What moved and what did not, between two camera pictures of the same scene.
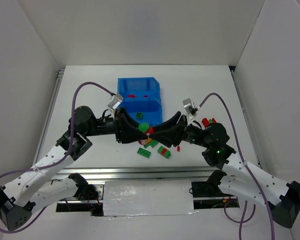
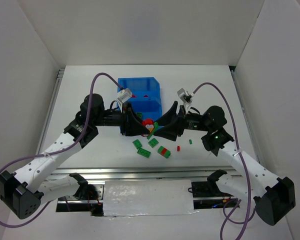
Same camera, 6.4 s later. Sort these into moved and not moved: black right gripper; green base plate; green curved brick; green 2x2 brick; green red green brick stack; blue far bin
Moved: black right gripper; green base plate; green curved brick
Not moved: green red green brick stack; blue far bin; green 2x2 brick
